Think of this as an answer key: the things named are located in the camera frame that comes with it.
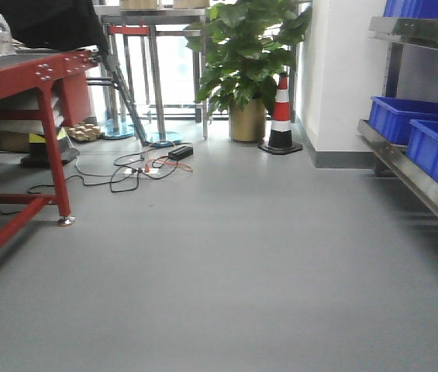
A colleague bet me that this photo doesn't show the black power adapter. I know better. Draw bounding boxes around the black power adapter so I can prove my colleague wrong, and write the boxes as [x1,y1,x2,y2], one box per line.
[167,145,194,161]

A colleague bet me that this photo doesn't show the gold plant pot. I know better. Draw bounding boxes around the gold plant pot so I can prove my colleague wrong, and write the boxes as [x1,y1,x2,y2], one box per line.
[229,98,266,143]

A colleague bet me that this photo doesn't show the orange white traffic cone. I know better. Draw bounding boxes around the orange white traffic cone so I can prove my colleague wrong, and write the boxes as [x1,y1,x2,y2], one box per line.
[258,72,302,155]

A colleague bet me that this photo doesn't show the white power strip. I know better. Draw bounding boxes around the white power strip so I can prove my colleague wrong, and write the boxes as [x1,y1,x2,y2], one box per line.
[123,167,159,176]

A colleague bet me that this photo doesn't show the blue round base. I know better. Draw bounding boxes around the blue round base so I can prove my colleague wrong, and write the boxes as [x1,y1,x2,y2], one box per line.
[101,119,134,140]

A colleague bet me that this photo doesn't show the stacked wooden blocks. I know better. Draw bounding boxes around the stacked wooden blocks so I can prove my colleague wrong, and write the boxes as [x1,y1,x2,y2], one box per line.
[66,122,102,142]

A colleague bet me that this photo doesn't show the green potted plant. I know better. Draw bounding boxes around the green potted plant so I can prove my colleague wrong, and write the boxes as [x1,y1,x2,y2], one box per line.
[186,0,312,113]

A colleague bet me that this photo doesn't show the lower left blue bin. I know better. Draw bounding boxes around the lower left blue bin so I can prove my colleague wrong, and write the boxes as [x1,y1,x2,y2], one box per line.
[368,96,438,145]

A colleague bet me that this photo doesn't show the red metal table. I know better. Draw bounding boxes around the red metal table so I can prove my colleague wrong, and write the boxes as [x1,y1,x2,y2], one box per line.
[0,49,99,249]

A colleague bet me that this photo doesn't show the black cloth cover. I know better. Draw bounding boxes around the black cloth cover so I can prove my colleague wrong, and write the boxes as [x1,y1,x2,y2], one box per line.
[0,0,109,56]

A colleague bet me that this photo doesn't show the upper left blue bin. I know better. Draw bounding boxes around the upper left blue bin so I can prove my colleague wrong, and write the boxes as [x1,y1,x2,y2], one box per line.
[383,0,438,19]

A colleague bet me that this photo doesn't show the black floor cables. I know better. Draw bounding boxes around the black floor cables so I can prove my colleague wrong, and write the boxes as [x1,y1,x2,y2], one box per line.
[0,141,195,216]

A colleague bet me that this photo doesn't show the steel frame table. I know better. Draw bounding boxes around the steel frame table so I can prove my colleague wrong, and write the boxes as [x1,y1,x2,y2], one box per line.
[95,5,206,147]

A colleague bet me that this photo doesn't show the stainless steel shelf rail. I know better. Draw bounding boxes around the stainless steel shelf rail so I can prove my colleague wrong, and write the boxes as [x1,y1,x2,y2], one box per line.
[357,16,438,218]

